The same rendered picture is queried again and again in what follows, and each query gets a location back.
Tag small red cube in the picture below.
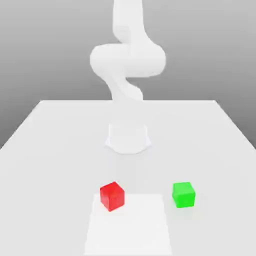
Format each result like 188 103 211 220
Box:
99 181 126 213

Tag small green cube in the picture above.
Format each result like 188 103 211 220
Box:
171 181 196 209

